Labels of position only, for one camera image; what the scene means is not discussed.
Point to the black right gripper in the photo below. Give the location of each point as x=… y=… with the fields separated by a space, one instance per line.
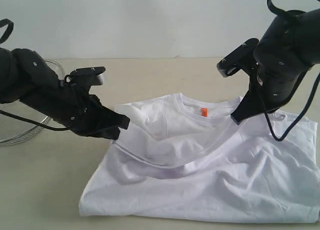
x=276 y=85

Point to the round metal mesh basket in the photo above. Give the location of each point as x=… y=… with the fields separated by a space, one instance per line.
x=15 y=132

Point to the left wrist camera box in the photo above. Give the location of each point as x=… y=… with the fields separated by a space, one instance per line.
x=87 y=76

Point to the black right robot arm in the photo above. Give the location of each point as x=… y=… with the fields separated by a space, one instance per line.
x=283 y=56

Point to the white t-shirt red lettering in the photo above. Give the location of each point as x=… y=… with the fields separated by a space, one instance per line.
x=182 y=158

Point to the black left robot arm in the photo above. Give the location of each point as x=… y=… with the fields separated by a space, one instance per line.
x=25 y=77

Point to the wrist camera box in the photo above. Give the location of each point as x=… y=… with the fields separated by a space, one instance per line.
x=87 y=76
x=239 y=59

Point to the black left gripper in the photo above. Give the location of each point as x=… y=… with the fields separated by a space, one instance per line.
x=78 y=111

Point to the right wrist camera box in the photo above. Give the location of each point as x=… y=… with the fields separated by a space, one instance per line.
x=239 y=59

